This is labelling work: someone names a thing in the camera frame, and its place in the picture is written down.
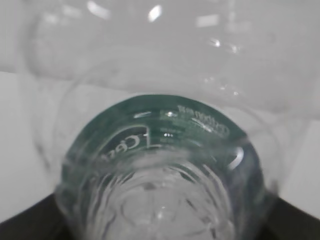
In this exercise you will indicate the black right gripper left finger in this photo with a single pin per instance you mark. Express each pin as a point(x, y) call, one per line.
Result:
point(42, 221)

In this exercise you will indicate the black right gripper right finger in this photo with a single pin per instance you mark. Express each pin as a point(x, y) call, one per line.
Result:
point(287, 222)

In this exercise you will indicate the Yibao mineral water bottle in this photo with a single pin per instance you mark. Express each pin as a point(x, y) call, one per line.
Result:
point(168, 119)

